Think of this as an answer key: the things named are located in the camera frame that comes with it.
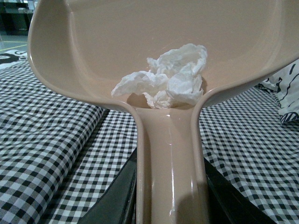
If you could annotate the black white checkered bedsheet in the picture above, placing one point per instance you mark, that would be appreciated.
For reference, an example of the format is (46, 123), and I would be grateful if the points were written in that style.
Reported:
(59, 157)

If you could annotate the white black patterned pillow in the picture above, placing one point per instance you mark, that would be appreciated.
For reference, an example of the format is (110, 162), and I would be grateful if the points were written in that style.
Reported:
(285, 84)

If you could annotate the white tissue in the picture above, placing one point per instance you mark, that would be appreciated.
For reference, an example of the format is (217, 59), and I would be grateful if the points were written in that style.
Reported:
(173, 79)

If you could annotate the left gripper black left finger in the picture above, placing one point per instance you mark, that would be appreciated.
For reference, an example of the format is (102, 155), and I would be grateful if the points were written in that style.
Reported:
(117, 205)

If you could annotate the beige plastic dustpan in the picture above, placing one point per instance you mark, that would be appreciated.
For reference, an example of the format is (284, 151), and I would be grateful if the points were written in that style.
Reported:
(83, 48)

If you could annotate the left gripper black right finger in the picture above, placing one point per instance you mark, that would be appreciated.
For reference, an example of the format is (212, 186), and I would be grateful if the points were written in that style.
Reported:
(227, 204)

